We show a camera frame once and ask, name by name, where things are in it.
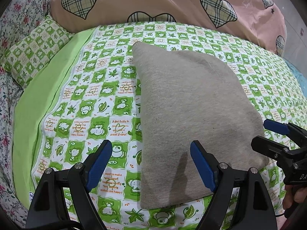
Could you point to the person's right hand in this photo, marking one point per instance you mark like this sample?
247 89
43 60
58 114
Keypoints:
293 197

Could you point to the light blue sheet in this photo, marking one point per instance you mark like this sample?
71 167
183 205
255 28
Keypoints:
298 76

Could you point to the beige knit garment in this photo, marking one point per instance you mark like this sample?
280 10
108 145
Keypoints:
191 112

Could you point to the floral blanket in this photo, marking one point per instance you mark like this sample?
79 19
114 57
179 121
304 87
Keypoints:
14 16

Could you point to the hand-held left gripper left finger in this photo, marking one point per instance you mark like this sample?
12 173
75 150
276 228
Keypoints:
99 165

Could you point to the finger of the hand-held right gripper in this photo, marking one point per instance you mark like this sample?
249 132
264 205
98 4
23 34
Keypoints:
266 146
275 126

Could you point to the green printed pillow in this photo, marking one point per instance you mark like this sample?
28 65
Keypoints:
33 50

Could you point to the green printed bed sheet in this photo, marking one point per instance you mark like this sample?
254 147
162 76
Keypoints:
100 95

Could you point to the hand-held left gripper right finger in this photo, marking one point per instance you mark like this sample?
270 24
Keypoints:
203 168

